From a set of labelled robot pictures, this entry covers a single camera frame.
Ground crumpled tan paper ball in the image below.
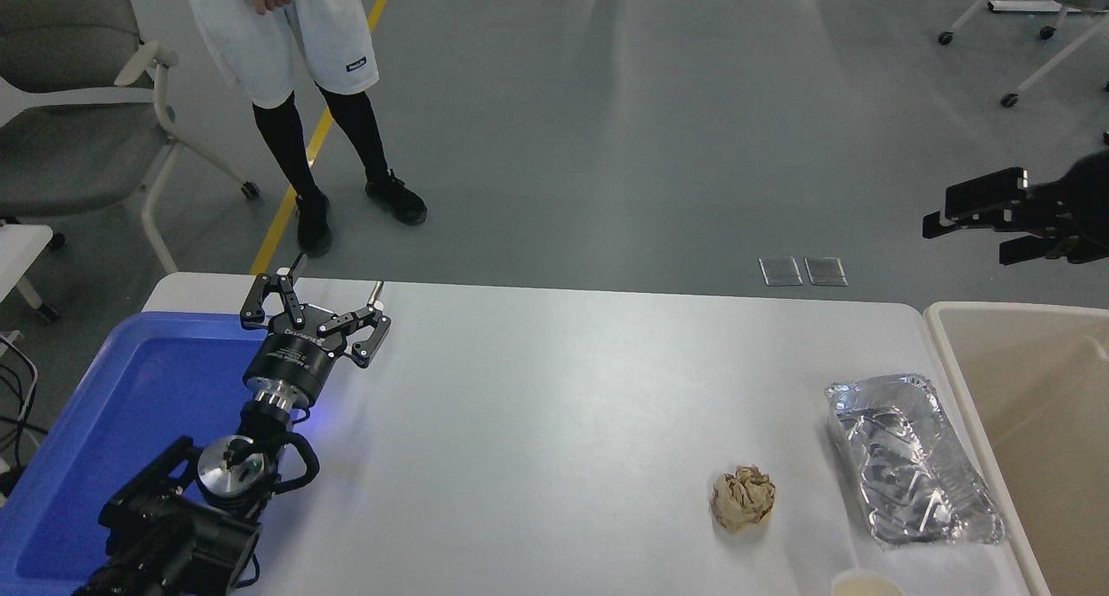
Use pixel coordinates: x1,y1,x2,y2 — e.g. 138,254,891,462
711,466,777,533

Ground grey office chair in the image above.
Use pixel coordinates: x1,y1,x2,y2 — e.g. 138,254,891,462
0,0,261,275

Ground silver foil tray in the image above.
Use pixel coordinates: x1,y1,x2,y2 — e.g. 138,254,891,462
825,373,1010,547

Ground person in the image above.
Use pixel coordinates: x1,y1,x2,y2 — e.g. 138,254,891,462
180,0,428,257

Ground black cables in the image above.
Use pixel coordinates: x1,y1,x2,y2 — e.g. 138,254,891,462
0,327,49,493

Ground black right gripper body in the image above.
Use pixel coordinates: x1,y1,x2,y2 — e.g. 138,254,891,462
1035,150,1109,263

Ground blue plastic tray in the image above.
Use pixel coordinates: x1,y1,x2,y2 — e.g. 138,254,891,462
0,310,304,590

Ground white paper cup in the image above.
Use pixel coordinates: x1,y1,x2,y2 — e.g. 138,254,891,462
831,567,906,596

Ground large pale bin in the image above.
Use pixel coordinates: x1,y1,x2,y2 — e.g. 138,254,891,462
924,301,1109,596

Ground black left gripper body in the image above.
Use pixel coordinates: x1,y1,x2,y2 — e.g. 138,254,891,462
243,305,347,404

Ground white wheeled stand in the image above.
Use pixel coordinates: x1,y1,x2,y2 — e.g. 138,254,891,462
937,0,1109,107

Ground small white side table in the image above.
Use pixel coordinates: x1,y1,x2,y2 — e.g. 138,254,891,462
0,223,62,324

